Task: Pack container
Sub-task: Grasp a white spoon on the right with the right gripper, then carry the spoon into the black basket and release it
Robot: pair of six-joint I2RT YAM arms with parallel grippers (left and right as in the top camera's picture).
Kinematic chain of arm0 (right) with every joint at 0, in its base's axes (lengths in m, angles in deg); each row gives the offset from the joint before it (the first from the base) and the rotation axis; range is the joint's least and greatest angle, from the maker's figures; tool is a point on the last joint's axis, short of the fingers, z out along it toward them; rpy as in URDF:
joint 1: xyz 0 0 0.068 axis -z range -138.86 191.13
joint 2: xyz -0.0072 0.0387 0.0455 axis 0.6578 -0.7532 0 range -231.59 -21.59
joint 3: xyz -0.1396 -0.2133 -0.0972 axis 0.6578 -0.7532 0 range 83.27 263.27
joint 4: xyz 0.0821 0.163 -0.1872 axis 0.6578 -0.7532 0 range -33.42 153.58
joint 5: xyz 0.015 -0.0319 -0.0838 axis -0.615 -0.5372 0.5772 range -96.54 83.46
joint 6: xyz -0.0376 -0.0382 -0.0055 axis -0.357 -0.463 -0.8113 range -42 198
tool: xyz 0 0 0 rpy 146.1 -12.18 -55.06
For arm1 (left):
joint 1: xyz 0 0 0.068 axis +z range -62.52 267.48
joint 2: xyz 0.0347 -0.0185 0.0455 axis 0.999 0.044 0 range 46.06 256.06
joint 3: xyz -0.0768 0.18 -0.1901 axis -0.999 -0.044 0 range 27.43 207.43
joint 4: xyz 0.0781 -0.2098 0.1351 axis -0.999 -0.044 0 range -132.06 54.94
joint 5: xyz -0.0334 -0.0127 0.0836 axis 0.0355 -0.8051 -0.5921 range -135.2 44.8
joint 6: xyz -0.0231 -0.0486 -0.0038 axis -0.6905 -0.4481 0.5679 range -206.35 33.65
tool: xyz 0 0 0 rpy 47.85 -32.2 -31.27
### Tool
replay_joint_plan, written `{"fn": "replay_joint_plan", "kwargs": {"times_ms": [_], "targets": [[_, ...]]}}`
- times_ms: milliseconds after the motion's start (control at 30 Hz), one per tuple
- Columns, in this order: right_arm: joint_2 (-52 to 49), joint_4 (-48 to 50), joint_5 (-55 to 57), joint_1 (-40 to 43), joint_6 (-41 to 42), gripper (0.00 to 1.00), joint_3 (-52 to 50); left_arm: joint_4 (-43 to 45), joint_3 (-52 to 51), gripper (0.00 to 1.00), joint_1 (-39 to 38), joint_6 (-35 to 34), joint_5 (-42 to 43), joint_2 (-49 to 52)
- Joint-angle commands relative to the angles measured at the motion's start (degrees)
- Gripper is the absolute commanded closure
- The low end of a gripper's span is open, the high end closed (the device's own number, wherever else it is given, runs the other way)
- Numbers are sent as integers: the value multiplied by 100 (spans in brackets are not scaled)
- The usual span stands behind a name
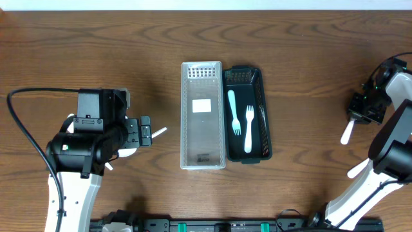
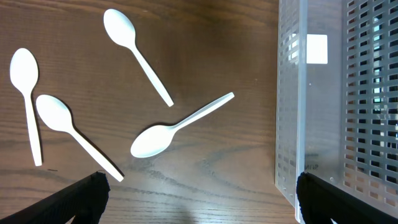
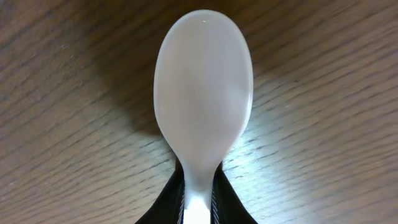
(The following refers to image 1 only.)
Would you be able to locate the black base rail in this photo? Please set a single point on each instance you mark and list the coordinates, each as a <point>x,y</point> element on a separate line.
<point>126,221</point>

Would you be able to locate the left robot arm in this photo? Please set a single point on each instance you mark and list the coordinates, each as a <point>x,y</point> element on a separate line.
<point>86,142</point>

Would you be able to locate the white plastic fork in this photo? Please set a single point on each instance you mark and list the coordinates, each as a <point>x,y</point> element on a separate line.
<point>248,137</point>
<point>235,122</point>
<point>352,173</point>

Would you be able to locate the white plastic spoon angled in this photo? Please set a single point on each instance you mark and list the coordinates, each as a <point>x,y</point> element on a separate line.
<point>144,141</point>

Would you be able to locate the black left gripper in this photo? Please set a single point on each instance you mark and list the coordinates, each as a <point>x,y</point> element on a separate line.
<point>132,132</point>

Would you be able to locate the black plastic perforated basket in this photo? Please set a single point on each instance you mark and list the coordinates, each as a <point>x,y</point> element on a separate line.
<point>246,120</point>

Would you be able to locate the clear plastic perforated basket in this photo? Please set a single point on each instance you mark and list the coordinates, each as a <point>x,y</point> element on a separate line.
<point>202,127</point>

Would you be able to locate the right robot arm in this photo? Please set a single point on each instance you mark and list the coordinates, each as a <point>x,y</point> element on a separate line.
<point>389,167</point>

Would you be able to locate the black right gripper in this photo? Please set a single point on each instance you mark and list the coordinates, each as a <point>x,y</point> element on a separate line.
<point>363,113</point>

